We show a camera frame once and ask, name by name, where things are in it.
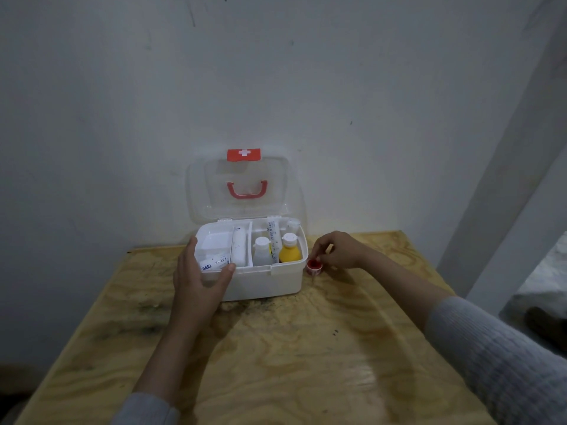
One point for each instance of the person's left thumb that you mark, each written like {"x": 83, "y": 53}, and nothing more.
{"x": 221, "y": 276}

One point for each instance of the person's right thumb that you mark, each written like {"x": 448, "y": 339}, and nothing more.
{"x": 324, "y": 255}

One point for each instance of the white inner tray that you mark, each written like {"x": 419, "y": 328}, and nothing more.
{"x": 212, "y": 243}

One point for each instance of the red box latch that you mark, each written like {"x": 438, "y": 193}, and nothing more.
{"x": 243, "y": 154}

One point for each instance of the yellow bottle with white cap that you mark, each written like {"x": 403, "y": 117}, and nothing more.
{"x": 290, "y": 252}

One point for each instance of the white plastic bottle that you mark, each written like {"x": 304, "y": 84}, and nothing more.
{"x": 262, "y": 252}

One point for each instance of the person's right forearm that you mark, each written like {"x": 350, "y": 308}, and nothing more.
{"x": 443, "y": 323}

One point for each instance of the red and white tape roll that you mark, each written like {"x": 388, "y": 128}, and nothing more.
{"x": 314, "y": 268}

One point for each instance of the person's left hand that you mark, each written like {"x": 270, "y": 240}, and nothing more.
{"x": 192, "y": 300}

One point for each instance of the small white printed tube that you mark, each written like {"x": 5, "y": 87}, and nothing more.
{"x": 215, "y": 263}

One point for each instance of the small clear bottle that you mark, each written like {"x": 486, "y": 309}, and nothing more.
{"x": 293, "y": 226}

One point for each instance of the white first aid box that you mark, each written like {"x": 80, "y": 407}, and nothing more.
{"x": 261, "y": 285}

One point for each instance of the white bandage roll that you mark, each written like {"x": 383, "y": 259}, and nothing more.
{"x": 239, "y": 247}

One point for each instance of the long white ointment tube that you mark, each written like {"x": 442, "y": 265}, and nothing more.
{"x": 273, "y": 236}

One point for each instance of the person's right hand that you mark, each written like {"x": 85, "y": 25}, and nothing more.
{"x": 345, "y": 252}

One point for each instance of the person's left forearm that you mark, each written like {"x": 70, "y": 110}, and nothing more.
{"x": 172, "y": 362}

